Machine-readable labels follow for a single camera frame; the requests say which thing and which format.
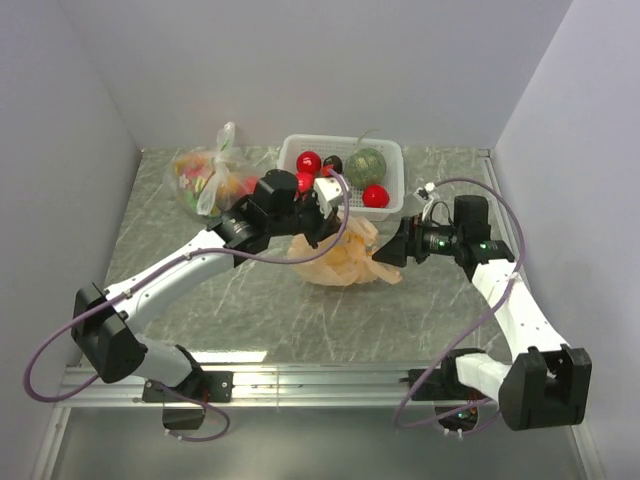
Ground red fake apple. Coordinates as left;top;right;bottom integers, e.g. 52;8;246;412
362;184;390;209
296;172;315;194
296;150;323;176

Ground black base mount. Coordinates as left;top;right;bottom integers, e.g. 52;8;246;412
142;371;233;438
411;368;483;432

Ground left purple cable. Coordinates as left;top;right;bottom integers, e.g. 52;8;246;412
24;172;351;444

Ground white perforated plastic basket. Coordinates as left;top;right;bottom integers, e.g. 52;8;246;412
277;134;406;222

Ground beige plastic bag orange prints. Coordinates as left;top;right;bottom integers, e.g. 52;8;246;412
292;216;402;287

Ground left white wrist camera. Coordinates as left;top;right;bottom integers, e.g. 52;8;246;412
313;177;349;217

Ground aluminium front rail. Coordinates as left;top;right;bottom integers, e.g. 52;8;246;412
54;362;506;409

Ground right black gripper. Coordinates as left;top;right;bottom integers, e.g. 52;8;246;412
372;214;463;268

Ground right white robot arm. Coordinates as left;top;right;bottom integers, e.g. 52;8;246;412
373;195;592;431

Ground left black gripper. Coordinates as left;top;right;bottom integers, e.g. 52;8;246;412
269;188;346;249

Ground green netted fake melon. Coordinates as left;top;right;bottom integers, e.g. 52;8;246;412
343;129;387;189

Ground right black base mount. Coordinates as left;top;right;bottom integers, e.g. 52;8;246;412
411;368;483;432

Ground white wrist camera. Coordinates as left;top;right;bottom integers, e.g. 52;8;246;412
413;182;439;217
313;177;349;217

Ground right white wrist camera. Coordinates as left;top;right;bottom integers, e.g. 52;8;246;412
413;182;439;217

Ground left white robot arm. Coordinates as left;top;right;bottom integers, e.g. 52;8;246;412
71;169;349;402

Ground clear tied bag of fruits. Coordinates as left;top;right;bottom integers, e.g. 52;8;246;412
163;122;259;219

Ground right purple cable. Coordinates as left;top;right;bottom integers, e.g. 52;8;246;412
393;178;526;435

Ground purple cable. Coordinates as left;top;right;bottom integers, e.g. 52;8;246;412
393;178;526;435
24;172;351;444

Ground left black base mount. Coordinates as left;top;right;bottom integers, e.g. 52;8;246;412
142;371;233;438

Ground dark brown fake fruit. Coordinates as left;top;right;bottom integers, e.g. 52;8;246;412
323;155;343;174

